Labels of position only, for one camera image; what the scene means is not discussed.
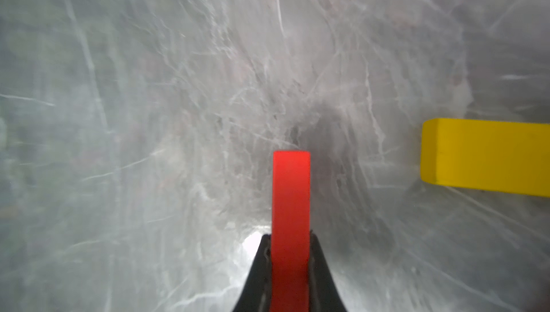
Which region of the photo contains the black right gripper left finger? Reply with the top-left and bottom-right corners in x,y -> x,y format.
233,234 -> 272,312

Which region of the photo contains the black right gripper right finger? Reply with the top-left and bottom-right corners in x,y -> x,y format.
308,231 -> 347,312

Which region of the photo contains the red block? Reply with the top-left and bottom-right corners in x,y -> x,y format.
270,151 -> 310,311

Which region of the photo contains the yellow block far left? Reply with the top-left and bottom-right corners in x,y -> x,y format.
421,119 -> 549,197

